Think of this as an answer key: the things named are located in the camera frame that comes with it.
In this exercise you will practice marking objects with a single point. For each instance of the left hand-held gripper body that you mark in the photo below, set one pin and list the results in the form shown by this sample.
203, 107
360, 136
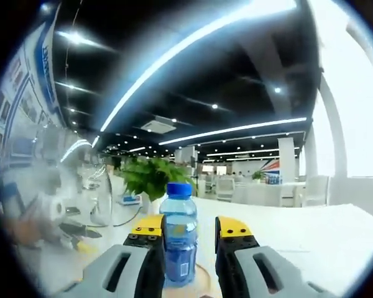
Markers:
54, 208

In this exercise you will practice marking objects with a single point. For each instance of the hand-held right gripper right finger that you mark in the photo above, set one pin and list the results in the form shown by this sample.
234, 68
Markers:
255, 267

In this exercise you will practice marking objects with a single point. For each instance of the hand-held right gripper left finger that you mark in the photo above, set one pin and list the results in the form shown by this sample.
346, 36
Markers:
121, 267

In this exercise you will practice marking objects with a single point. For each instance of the clear glass dome cover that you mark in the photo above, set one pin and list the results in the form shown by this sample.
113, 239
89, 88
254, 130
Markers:
81, 161

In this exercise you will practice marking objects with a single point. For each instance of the blue drink bottle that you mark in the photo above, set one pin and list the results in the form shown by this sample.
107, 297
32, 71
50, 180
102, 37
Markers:
178, 223

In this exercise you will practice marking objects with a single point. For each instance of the person's left hand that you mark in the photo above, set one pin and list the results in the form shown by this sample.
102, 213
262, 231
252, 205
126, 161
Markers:
34, 232

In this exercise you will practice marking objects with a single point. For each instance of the round wooden base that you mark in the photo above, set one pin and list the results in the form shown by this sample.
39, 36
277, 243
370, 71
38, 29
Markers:
202, 279

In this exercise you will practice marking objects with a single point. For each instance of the blue white box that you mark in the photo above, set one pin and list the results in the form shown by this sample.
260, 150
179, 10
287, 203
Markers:
130, 199

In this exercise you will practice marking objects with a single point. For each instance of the white plant pot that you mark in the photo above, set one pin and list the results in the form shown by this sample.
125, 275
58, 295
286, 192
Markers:
151, 203

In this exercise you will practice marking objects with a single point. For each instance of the green leafy plant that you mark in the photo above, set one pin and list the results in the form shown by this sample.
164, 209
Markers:
155, 177

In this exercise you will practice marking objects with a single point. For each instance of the small green plant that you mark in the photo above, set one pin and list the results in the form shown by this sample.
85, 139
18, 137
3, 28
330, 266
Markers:
258, 175

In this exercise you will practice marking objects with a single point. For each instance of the white office chair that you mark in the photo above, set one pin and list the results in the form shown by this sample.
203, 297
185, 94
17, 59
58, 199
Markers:
315, 191

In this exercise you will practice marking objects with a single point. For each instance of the black stand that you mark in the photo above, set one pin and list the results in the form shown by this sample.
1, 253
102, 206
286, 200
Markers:
195, 174

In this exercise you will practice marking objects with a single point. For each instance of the ceiling air conditioner vent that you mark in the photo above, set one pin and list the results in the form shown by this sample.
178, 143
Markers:
158, 124

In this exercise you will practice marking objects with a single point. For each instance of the red blue wall banner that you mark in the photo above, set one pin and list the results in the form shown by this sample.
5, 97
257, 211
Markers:
272, 166

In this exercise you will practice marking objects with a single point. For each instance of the blue white wall poster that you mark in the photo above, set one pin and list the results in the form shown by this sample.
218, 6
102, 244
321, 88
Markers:
34, 77

